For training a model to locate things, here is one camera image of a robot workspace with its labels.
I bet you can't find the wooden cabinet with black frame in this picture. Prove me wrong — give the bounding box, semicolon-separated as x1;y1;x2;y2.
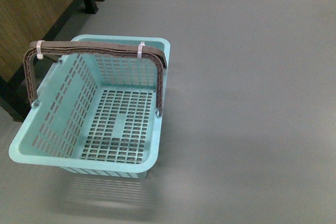
1;0;104;121

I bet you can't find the white zip tie right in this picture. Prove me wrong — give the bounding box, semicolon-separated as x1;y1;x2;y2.
137;41;145;60

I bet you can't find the brown basket handle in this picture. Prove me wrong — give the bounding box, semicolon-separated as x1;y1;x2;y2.
23;41;167;115

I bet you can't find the white zip tie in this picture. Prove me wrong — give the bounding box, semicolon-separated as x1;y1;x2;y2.
137;41;145;60
36;40;44;60

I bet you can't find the white zip tie left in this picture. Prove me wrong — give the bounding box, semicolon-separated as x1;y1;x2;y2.
36;40;44;60

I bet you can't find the light blue plastic basket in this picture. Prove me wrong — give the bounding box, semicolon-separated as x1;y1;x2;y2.
9;35;170;178

